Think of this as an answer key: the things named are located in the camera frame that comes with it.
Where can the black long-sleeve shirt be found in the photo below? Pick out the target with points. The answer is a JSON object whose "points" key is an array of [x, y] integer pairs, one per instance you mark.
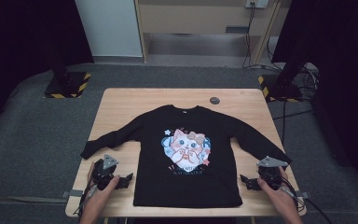
{"points": [[155, 174]]}

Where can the black stand with striped base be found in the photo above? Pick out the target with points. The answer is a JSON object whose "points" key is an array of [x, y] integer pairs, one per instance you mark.
{"points": [[71, 87], [284, 90]]}

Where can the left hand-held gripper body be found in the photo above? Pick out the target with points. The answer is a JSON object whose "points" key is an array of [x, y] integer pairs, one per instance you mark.
{"points": [[101, 172]]}

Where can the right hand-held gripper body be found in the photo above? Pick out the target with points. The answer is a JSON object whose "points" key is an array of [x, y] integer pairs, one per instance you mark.
{"points": [[270, 174]]}

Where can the grey round table grommet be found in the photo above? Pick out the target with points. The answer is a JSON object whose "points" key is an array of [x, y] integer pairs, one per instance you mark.
{"points": [[214, 100]]}

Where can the person's left hand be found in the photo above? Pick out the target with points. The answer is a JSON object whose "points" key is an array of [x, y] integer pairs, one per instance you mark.
{"points": [[98, 199]]}

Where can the person's right hand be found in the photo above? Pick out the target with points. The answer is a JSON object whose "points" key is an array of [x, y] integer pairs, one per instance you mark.
{"points": [[281, 200]]}

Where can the white panel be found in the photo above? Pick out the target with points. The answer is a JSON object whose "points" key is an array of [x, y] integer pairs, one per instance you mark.
{"points": [[108, 28]]}

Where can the white power strip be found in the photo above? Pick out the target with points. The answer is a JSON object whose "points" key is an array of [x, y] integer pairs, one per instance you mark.
{"points": [[258, 3]]}

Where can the grey tape strip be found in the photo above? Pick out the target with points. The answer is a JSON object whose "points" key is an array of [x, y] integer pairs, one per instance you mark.
{"points": [[74, 193], [304, 195]]}

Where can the black curtain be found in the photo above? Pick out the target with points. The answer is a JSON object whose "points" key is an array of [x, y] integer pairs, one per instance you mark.
{"points": [[18, 37], [345, 62]]}

